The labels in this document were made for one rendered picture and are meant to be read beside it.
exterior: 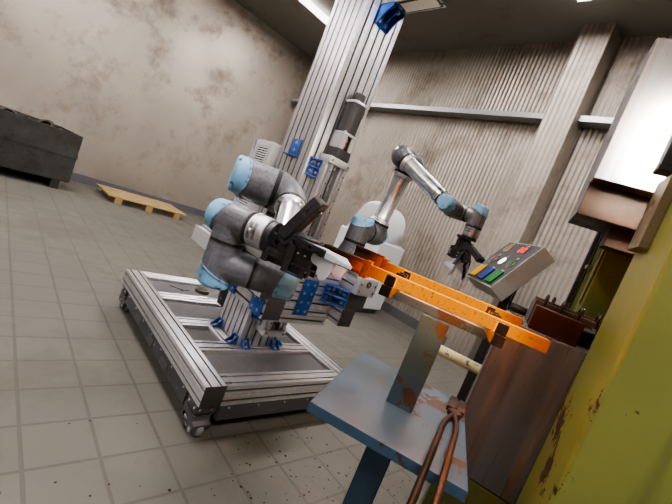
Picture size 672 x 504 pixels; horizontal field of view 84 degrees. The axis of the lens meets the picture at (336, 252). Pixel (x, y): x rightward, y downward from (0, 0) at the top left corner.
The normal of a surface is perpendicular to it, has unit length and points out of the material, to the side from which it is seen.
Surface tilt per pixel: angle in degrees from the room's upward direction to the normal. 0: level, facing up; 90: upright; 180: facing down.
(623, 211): 90
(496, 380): 90
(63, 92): 90
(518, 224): 90
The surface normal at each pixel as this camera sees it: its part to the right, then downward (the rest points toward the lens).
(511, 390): -0.43, -0.07
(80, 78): 0.63, 0.33
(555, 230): -0.69, -0.20
